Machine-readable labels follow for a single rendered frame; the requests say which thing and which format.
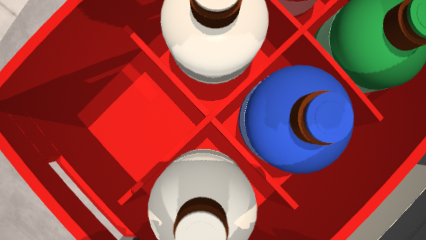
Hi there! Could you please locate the green bottle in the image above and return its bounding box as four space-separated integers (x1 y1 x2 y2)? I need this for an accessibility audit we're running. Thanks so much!
314 0 426 94

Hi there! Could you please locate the red crate with dividers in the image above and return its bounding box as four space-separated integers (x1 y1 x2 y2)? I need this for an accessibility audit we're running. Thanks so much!
0 0 426 240

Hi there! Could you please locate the blue bottle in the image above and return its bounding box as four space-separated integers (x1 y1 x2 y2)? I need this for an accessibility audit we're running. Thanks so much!
238 65 354 174

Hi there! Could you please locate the cream bottle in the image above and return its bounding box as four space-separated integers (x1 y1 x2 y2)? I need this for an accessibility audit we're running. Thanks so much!
148 149 257 240
160 0 269 84

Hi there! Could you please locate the grey divided crate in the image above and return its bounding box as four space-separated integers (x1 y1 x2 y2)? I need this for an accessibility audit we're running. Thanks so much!
346 153 426 240

